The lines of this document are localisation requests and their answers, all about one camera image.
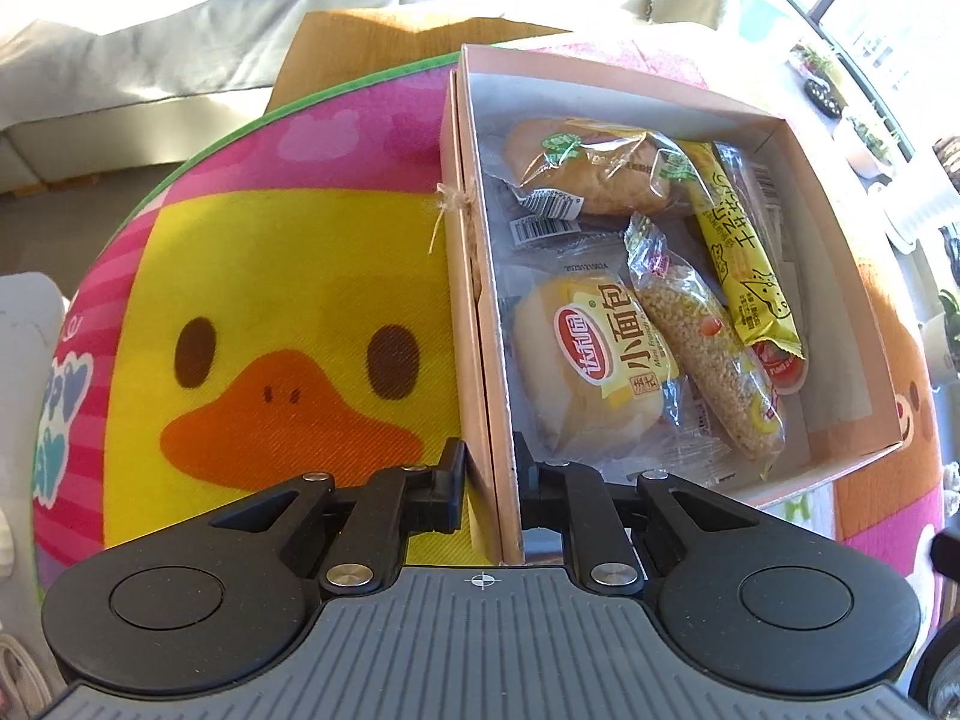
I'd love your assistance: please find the yellow corn snack stick packet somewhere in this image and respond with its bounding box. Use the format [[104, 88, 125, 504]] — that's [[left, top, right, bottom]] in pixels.
[[679, 140, 804, 359]]

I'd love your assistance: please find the hawthorn lollipop red packet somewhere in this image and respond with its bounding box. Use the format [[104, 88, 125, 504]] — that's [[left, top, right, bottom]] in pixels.
[[713, 142, 793, 270]]

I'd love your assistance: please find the white round plant pot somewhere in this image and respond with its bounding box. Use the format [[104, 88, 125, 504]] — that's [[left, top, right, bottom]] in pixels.
[[835, 119, 893, 181]]

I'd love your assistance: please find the colourful cartoon play mat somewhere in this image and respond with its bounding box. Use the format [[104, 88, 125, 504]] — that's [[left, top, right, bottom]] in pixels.
[[31, 36, 944, 601]]

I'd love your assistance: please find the white side table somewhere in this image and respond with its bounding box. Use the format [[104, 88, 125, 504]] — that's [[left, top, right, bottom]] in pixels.
[[0, 271, 64, 694]]

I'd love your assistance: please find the wooden table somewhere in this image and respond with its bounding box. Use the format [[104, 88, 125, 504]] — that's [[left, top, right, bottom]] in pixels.
[[267, 4, 563, 112]]

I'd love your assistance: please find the small bread yellow label packet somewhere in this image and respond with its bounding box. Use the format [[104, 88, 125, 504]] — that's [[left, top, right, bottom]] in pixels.
[[498, 234, 731, 486]]

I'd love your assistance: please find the dark snack bar clear packet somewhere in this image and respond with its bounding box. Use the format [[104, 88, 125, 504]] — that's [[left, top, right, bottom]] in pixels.
[[508, 215, 623, 249]]

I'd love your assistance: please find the bread packet green label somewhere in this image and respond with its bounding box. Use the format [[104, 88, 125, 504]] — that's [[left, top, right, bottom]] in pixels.
[[488, 117, 701, 221]]

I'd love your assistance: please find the sesame grain bar packet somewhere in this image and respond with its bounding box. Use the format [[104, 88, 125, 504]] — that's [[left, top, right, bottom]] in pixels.
[[623, 215, 786, 476]]

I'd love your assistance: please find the red spoon-shaped jelly cup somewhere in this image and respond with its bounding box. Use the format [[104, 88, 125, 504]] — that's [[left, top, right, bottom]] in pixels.
[[752, 340, 809, 395]]

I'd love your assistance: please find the beige sofa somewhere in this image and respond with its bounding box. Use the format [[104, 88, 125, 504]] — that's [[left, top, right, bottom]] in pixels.
[[0, 0, 527, 197]]

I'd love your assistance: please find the pink cardboard gift box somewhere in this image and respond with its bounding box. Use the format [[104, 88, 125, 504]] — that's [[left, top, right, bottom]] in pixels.
[[441, 46, 901, 564]]

